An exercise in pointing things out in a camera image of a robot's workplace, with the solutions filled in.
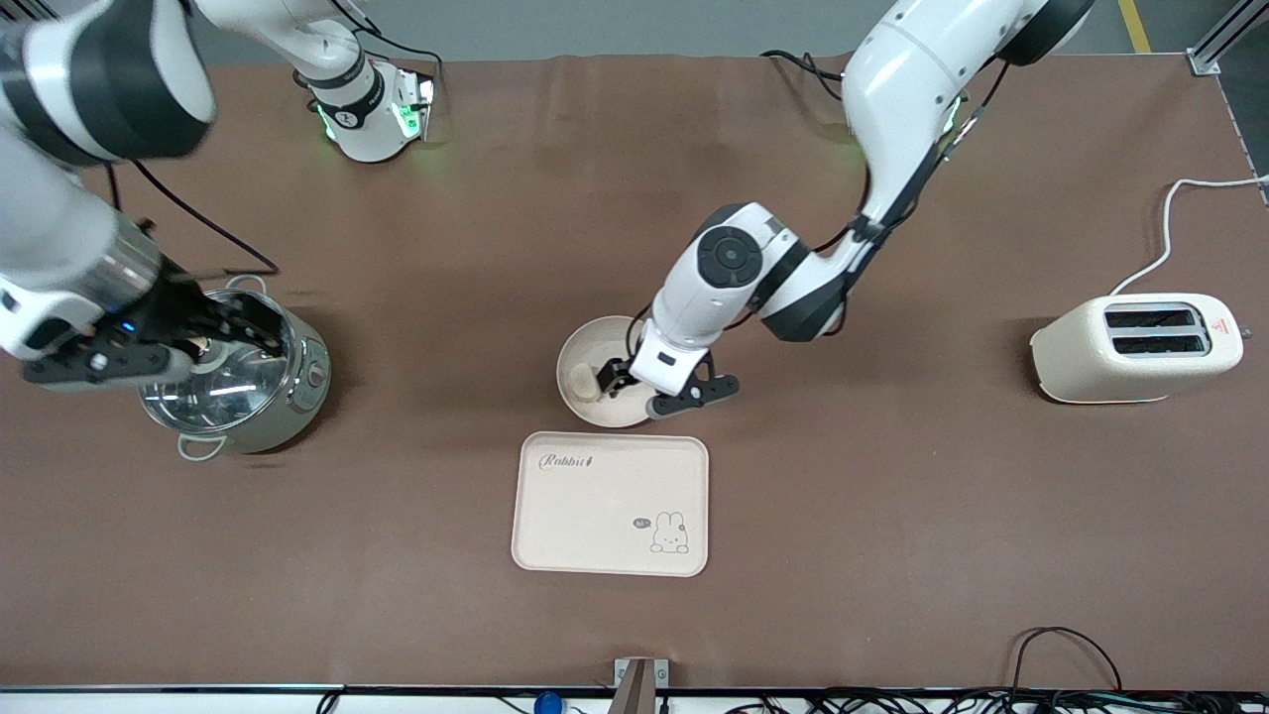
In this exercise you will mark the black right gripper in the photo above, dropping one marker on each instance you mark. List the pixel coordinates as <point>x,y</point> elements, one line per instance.
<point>188,311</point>

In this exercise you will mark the white steamed bun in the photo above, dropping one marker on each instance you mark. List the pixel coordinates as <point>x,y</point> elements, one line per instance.
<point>583,381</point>

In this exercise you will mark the cream round plate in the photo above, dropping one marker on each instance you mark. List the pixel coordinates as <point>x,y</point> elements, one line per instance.
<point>585,345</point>

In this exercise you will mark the glass pot lid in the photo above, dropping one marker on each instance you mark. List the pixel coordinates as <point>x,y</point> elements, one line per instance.
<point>228,397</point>

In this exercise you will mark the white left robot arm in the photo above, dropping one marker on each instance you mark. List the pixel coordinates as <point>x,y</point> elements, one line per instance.
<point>892,89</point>

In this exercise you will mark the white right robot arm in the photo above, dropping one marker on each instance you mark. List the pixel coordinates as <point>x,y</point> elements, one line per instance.
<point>50,228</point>

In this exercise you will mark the cream rabbit print tray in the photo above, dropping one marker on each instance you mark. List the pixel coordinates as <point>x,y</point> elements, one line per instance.
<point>595,506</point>

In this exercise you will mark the silver electric cooking pot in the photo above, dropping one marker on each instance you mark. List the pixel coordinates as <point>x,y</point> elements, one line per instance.
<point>297,402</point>

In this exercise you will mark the brown table cover mat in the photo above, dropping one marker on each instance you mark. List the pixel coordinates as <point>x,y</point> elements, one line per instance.
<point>793,496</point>

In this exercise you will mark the blue round cap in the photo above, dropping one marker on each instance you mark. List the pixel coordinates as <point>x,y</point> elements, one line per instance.
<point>547,704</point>

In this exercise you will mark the cream two-slot toaster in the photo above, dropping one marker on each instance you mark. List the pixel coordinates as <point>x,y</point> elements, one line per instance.
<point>1081,357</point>

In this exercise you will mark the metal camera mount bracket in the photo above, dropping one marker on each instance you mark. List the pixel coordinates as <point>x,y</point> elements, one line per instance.
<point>639,684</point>

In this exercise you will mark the aluminium frame profile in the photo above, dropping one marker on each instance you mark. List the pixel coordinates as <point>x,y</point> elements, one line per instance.
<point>1214,50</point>

